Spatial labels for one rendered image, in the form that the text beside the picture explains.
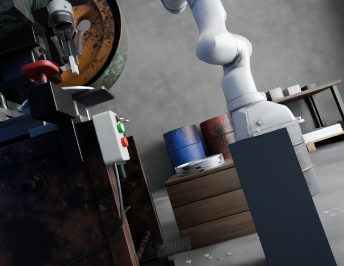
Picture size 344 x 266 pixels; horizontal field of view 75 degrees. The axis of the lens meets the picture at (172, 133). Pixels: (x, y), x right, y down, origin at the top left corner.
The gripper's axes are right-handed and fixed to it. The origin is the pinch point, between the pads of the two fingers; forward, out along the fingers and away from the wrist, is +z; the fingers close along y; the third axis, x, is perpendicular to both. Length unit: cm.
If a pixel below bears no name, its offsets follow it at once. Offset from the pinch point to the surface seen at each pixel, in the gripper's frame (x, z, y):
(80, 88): -9.7, 14.1, 3.9
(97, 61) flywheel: 33.1, -16.6, 1.5
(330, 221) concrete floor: 18, 90, 86
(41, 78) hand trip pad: -33.7, 19.3, 3.9
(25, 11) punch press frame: -13.6, -15.8, -7.0
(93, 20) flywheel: 37, -43, 4
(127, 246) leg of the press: -27, 63, 12
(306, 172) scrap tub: 53, 75, 101
